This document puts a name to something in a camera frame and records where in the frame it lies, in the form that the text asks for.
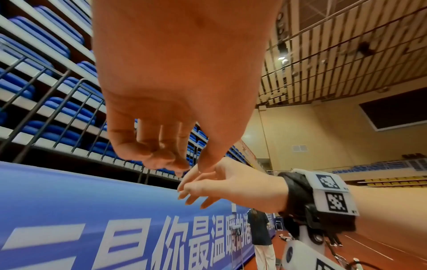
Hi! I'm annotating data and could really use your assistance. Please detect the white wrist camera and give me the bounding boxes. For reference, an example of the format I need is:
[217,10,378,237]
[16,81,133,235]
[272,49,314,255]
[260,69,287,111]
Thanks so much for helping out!
[281,221,366,270]

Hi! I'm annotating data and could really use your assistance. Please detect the blue banner with white print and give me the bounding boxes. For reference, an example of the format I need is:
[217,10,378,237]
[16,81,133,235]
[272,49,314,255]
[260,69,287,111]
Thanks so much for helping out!
[0,161,278,270]

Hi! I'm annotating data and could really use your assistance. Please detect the dark wall scoreboard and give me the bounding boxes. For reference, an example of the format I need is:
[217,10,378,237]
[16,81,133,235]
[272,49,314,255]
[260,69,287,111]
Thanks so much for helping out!
[358,87,427,132]

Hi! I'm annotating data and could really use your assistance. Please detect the person's right forearm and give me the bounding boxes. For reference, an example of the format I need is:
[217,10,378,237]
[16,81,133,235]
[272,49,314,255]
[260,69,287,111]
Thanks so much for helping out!
[346,184,427,239]

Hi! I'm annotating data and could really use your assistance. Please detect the person's left hand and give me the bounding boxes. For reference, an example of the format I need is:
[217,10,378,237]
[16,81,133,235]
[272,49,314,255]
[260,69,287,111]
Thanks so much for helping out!
[91,0,285,177]

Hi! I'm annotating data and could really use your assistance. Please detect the distant spectator stand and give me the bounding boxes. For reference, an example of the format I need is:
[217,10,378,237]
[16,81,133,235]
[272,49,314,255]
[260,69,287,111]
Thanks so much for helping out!
[330,153,427,188]

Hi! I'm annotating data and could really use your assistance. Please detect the rows of blue stadium seats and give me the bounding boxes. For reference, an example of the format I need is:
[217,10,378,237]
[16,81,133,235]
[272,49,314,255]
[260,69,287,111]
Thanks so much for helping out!
[0,0,258,177]

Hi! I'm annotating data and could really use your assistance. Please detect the black wristband with marker tags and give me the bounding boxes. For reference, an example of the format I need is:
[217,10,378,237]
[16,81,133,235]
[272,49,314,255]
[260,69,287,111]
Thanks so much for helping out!
[278,168,361,234]

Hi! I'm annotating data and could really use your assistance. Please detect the black metal railing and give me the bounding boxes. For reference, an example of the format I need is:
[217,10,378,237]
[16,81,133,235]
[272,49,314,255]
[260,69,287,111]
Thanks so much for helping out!
[0,44,201,185]

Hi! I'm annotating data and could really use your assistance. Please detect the person's right hand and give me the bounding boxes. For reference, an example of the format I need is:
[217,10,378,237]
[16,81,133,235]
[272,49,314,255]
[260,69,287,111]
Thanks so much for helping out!
[176,156,290,213]

